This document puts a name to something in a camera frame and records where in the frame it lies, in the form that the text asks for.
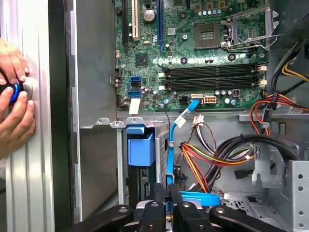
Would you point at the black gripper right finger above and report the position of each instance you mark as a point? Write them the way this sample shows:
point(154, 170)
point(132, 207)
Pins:
point(188, 217)

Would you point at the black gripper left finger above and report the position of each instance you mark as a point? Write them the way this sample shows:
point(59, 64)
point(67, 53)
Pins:
point(149, 217)

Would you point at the hard disk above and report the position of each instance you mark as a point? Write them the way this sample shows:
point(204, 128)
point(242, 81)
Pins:
point(141, 149)

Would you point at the grey metal disk bay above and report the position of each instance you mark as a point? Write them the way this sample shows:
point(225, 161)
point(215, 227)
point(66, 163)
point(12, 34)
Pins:
point(120, 157)

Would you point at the person's right hand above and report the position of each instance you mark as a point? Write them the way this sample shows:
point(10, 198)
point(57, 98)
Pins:
point(17, 125)

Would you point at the person's left hand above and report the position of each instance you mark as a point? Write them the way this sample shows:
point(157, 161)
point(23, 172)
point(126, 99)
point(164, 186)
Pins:
point(12, 62)

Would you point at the white paper tag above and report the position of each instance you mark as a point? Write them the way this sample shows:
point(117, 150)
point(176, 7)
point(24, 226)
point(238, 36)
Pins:
point(134, 106)

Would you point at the grey metal drive cage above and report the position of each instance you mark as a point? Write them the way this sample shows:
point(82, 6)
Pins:
point(299, 193)

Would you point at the white board power socket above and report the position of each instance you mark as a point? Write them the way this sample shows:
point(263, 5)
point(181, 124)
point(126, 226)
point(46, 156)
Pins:
point(209, 99)

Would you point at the black RAM slot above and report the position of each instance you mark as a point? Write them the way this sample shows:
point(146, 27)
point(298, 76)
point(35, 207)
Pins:
point(210, 81)
point(210, 87)
point(210, 73)
point(210, 67)

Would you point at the black open PC case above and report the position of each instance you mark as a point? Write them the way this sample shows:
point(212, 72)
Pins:
point(96, 60)

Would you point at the green motherboard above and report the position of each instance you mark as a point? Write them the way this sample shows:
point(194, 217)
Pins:
point(173, 48)

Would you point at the CPU socket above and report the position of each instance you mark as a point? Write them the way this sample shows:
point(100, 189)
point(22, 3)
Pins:
point(207, 36)

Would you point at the thin metal locking lever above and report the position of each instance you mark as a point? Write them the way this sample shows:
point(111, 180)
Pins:
point(258, 39)

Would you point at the blue expansion slot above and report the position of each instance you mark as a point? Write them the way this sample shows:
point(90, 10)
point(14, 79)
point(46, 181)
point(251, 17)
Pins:
point(159, 24)

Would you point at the black expansion slot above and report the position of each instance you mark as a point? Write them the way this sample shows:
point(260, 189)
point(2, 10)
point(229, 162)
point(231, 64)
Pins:
point(124, 24)

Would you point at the white expansion slot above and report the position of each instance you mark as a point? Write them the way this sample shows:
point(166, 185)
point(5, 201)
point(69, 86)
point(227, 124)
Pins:
point(136, 19)

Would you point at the silver coin battery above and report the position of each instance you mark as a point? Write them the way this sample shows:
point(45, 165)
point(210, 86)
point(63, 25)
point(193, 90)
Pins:
point(149, 15)

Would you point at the grey power supply unit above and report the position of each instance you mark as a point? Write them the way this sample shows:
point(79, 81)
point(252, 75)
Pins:
point(294, 12)

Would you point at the metal socket cover frame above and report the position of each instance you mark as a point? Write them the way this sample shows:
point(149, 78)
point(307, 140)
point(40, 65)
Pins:
point(270, 21)

